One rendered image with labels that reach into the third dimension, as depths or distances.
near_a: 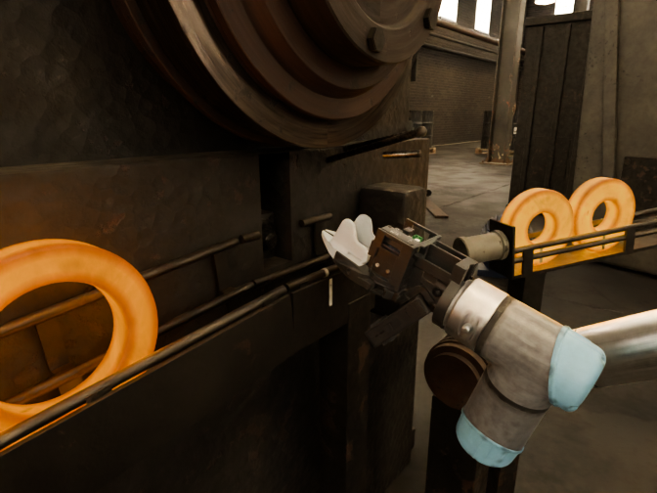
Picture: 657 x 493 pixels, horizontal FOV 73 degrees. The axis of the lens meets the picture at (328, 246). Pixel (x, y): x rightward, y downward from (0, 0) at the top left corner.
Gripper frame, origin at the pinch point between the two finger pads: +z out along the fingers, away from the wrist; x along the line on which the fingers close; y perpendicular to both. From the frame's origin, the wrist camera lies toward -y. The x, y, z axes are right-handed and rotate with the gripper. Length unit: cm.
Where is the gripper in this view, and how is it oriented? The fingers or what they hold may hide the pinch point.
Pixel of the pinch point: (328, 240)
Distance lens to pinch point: 63.5
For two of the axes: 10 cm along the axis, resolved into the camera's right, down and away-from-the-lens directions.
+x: -6.4, 2.2, -7.4
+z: -7.3, -4.7, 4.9
